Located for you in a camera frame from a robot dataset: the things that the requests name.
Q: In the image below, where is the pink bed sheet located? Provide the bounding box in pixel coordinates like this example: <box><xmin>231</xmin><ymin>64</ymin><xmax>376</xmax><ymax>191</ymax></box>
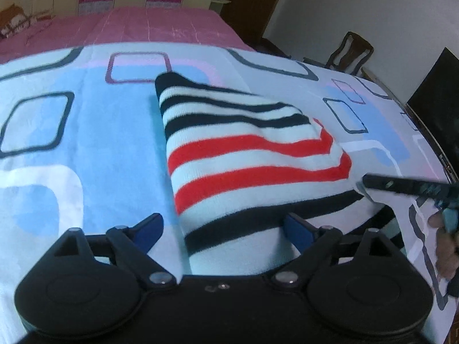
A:
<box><xmin>0</xmin><ymin>6</ymin><xmax>255</xmax><ymax>66</ymax></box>

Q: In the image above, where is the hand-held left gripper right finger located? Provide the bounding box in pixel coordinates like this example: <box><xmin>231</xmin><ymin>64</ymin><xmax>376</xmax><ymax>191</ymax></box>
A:
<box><xmin>272</xmin><ymin>212</ymin><xmax>396</xmax><ymax>284</ymax></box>

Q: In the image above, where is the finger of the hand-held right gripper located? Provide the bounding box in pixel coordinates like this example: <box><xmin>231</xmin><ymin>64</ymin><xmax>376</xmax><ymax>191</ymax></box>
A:
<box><xmin>361</xmin><ymin>173</ymin><xmax>453</xmax><ymax>198</ymax></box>

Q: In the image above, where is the printed blanket with squares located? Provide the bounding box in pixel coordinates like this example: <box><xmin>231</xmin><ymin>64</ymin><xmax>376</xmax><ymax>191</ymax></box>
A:
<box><xmin>0</xmin><ymin>41</ymin><xmax>459</xmax><ymax>344</ymax></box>

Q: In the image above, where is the brown wooden chair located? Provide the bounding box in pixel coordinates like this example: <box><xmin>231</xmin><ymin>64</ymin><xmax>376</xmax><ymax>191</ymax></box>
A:
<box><xmin>305</xmin><ymin>32</ymin><xmax>374</xmax><ymax>77</ymax></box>

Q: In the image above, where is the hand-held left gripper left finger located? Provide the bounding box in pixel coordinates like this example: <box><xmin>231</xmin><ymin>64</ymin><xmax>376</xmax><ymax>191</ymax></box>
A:
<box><xmin>54</xmin><ymin>213</ymin><xmax>178</xmax><ymax>287</ymax></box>

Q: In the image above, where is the brown wooden door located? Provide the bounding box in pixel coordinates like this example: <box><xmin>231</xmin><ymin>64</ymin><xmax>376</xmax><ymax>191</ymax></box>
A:
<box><xmin>219</xmin><ymin>0</ymin><xmax>292</xmax><ymax>42</ymax></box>

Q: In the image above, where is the brown patterned pillow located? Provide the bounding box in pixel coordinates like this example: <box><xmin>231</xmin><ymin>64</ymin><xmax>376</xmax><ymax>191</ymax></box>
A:
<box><xmin>0</xmin><ymin>3</ymin><xmax>30</xmax><ymax>39</ymax></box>

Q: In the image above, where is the person's right hand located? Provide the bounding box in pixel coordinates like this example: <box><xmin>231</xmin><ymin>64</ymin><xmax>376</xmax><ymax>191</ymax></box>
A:
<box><xmin>428</xmin><ymin>211</ymin><xmax>459</xmax><ymax>282</ymax></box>

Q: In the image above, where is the striped white knit sweater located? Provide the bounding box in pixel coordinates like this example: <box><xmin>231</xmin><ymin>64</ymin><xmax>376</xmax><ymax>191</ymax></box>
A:
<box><xmin>154</xmin><ymin>72</ymin><xmax>407</xmax><ymax>277</ymax></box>

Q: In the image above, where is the black television screen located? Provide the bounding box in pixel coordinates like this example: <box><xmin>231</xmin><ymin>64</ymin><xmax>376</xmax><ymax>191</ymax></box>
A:
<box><xmin>405</xmin><ymin>47</ymin><xmax>459</xmax><ymax>160</ymax></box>

